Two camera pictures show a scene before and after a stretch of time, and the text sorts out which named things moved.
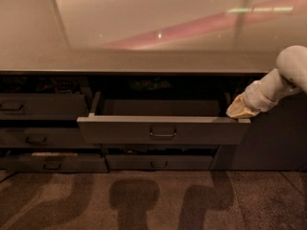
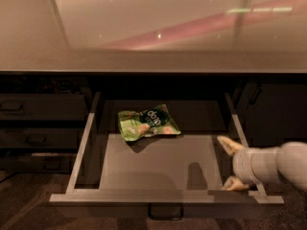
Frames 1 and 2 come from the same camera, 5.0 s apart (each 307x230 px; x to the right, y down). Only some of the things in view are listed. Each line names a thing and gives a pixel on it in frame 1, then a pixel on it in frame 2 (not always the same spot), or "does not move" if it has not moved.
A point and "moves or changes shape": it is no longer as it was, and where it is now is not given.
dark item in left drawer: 64,84 does not move
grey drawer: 160,122 moves or changes shape
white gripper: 258,96 → 242,167
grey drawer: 42,106 does not move
